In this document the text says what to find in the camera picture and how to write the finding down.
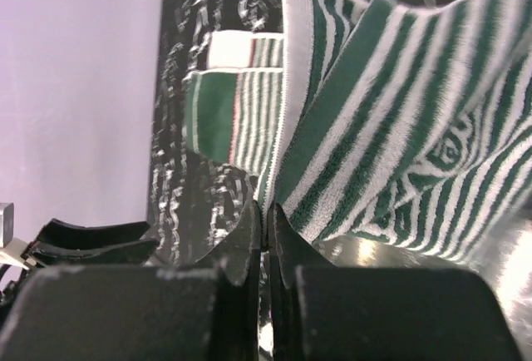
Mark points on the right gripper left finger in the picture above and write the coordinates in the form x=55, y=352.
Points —
x=208, y=310

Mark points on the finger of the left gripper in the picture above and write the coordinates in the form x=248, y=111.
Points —
x=60, y=243

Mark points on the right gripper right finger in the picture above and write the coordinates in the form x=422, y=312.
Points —
x=324, y=312

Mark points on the green white striped towel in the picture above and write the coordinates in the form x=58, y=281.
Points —
x=406, y=125

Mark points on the black marbled table mat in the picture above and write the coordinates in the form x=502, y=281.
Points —
x=195, y=203

